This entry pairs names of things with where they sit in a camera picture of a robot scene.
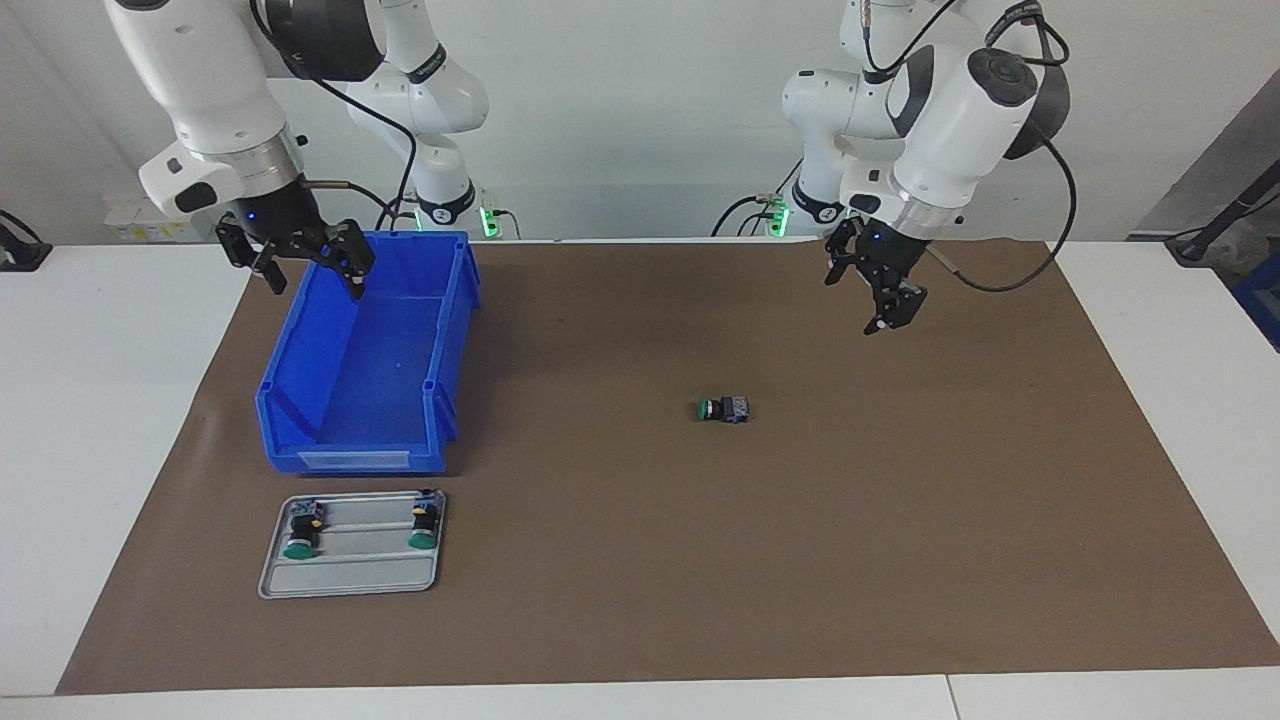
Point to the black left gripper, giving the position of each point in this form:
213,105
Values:
885,255

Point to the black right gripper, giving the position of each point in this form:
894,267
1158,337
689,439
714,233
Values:
280,218

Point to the black stand pole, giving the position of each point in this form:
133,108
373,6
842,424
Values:
1235,210

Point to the brown table mat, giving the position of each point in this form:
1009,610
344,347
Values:
700,550

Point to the silver metal tray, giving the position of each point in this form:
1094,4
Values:
350,575

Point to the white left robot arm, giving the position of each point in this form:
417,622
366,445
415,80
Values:
940,130

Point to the black clamp mount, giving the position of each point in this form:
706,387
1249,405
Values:
20,255

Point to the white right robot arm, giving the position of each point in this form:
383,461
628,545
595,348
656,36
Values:
210,80

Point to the blue plastic storage bin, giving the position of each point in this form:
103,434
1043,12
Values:
370,380

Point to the green push button switch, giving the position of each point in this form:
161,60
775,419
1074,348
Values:
298,545
725,409
422,538

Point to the blue crate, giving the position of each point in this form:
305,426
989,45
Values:
1265,295

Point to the white cardboard box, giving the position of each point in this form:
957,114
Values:
140,215

